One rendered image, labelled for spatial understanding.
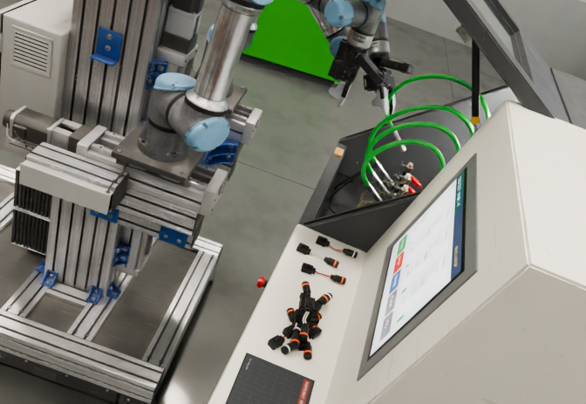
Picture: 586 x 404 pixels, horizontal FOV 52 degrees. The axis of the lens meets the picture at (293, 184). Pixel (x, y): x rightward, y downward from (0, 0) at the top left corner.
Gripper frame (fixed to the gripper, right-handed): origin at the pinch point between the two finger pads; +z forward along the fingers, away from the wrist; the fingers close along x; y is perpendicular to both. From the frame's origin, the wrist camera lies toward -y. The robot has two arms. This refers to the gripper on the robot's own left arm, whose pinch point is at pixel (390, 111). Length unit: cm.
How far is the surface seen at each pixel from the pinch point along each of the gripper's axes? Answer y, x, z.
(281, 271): 3, 58, 50
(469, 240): -56, 71, 46
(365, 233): -6, 30, 41
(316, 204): 16.5, 23.9, 30.3
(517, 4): 147, -583, -253
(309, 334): -12, 66, 65
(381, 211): -12.8, 31.4, 36.0
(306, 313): -10, 64, 60
